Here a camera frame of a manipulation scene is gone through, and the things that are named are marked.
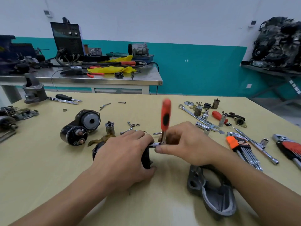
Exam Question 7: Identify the long chrome socket bar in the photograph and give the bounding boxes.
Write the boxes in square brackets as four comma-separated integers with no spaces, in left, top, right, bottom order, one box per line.
[225,123,280,165]

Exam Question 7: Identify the black starter solenoid assembly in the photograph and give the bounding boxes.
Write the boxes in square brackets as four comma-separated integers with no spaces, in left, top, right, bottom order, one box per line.
[60,110,101,146]

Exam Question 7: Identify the black metal bracket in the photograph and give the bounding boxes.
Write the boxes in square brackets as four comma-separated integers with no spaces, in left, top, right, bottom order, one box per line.
[222,111,246,120]

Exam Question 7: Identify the person's left hand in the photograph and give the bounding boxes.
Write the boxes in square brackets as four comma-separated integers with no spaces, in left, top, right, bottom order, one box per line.
[91,130,157,194]

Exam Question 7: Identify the small yellow cloth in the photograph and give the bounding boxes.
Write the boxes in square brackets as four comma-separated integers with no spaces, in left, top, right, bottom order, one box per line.
[98,55,134,63]

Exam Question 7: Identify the person's left forearm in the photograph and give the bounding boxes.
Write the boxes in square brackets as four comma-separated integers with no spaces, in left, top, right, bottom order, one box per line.
[9,167,118,226]

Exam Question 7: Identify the short chrome open-end wrench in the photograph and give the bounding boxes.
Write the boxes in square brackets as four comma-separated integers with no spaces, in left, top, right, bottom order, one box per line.
[195,121,219,132]

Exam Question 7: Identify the silver compressor unit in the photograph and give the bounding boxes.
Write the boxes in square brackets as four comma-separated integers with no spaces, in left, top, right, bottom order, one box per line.
[128,42,149,56]

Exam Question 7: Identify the long chrome combination wrench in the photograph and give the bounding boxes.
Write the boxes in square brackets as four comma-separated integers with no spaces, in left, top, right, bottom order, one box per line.
[178,104,213,127]

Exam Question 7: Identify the starter armature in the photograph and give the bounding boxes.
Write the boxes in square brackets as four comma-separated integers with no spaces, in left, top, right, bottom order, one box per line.
[0,115,18,132]

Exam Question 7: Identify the red-handled screwdriver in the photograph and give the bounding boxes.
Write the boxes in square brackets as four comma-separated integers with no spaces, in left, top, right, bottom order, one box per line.
[212,111,229,125]

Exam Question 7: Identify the brass shift fork lever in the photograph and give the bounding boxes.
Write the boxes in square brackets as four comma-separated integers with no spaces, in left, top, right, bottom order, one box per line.
[88,134,116,147]

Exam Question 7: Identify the person's right hand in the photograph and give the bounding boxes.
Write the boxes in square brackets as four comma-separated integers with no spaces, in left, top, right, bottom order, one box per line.
[154,121,227,166]

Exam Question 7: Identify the large yellow cloth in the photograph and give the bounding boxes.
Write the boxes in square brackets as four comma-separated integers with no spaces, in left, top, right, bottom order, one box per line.
[87,65,137,74]

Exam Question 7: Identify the person's right forearm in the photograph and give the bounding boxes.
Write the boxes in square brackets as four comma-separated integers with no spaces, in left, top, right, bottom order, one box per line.
[212,148,301,226]

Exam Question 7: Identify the black welding cables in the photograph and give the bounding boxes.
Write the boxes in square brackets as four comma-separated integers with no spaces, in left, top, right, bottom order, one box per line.
[55,49,148,69]

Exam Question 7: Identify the grey engine stand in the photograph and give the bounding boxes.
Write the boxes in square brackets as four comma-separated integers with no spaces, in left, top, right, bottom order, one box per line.
[241,63,301,108]

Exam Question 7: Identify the red-handled ratchet wrench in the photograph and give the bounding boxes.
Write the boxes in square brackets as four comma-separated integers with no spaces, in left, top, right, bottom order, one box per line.
[149,98,172,148]

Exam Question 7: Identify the blue platform scale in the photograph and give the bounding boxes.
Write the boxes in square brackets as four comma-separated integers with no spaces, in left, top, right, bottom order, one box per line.
[131,54,155,64]

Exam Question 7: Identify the hex key set orange holder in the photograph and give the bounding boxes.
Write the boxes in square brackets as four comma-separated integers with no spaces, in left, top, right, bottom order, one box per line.
[226,132,263,172]

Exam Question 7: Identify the black handheld tool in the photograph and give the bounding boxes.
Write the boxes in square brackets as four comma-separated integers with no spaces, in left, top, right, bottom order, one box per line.
[60,69,87,76]

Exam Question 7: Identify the grey cast nose housing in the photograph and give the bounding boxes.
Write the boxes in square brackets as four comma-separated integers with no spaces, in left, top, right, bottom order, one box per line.
[23,73,48,104]

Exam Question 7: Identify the car engine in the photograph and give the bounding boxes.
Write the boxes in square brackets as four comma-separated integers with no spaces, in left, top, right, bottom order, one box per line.
[250,16,301,71]

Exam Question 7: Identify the grey flange bracket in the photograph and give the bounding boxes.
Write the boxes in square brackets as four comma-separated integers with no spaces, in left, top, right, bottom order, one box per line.
[233,117,247,128]

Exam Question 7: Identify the steel workbench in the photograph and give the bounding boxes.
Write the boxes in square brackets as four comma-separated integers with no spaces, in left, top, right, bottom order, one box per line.
[0,59,163,105]

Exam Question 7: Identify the black-handled screwdriver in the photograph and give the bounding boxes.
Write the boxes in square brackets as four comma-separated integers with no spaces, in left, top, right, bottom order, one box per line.
[55,94,83,103]

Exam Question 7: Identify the black motor housing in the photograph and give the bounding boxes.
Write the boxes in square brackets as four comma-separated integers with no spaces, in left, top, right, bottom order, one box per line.
[92,141,154,169]

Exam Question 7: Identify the hex key set red holder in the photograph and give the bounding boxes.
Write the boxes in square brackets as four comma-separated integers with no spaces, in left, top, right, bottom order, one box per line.
[272,134,301,171]

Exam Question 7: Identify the long chrome socket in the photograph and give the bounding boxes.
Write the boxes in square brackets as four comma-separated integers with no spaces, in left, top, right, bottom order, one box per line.
[218,113,228,128]

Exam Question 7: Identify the black welding machine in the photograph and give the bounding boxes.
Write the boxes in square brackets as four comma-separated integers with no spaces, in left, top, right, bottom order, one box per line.
[50,17,85,62]

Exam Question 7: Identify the blue bench vise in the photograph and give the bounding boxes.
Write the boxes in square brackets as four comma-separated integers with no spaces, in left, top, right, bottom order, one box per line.
[0,35,46,68]

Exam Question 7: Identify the grey cast aluminium housing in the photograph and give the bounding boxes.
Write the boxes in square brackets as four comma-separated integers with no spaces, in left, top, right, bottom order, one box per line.
[187,164,237,217]

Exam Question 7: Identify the small metal cylinder part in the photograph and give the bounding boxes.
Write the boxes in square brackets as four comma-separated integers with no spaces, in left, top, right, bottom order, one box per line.
[105,121,115,136]

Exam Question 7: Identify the grey end cap part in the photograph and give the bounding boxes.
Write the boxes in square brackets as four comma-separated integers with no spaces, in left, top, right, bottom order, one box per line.
[0,105,39,121]

